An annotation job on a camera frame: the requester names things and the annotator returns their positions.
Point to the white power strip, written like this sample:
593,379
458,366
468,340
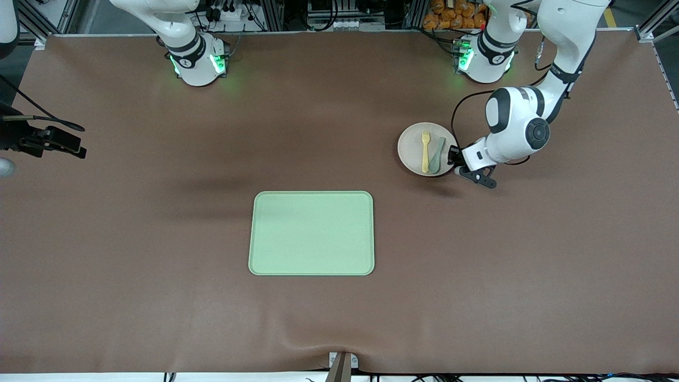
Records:
228,13

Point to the orange snack bags pile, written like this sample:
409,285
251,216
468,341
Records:
451,15

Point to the teal plastic spoon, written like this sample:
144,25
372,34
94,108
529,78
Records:
436,159

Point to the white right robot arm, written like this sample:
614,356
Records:
185,37

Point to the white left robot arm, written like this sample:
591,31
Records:
520,127

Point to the brown table cover mat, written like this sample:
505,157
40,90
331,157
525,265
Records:
159,297

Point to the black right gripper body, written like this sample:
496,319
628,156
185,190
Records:
15,139

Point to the light green rectangular tray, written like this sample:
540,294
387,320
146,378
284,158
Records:
311,233

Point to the yellow plastic fork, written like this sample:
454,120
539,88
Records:
425,156

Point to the round white plate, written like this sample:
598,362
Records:
411,148

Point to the aluminium frame post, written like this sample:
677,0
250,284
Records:
270,13
48,16
658,24
415,13

